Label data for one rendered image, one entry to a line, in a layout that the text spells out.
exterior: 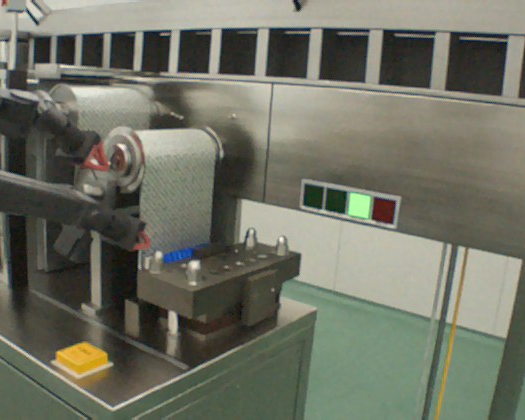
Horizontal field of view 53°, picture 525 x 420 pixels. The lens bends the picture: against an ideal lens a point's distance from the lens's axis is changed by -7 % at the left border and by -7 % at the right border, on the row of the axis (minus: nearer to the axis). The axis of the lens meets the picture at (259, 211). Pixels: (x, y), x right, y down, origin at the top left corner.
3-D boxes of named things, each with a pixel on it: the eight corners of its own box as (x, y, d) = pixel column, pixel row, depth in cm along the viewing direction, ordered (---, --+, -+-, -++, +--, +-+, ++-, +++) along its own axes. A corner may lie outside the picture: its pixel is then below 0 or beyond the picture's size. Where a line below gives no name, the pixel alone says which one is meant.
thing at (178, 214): (138, 268, 123) (140, 185, 119) (207, 249, 141) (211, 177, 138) (140, 268, 122) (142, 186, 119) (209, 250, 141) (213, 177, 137)
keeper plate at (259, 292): (240, 324, 123) (244, 277, 121) (266, 312, 131) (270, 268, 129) (249, 327, 122) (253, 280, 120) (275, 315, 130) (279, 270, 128)
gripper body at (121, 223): (134, 251, 113) (110, 239, 107) (103, 240, 119) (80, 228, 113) (146, 222, 115) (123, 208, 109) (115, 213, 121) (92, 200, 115)
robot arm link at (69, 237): (97, 210, 99) (63, 187, 101) (65, 264, 98) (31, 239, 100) (120, 221, 111) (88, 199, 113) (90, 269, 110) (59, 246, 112)
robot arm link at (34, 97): (-1, 135, 100) (12, 94, 98) (-10, 113, 108) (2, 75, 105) (56, 147, 108) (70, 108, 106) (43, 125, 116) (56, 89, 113)
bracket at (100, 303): (80, 309, 126) (79, 179, 119) (101, 302, 131) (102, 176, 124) (93, 315, 123) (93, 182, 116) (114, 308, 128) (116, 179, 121)
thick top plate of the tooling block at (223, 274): (136, 296, 118) (137, 270, 117) (248, 261, 150) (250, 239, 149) (191, 319, 109) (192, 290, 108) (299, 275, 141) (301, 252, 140)
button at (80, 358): (56, 362, 99) (55, 351, 99) (85, 352, 105) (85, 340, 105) (78, 376, 96) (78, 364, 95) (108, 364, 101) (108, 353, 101)
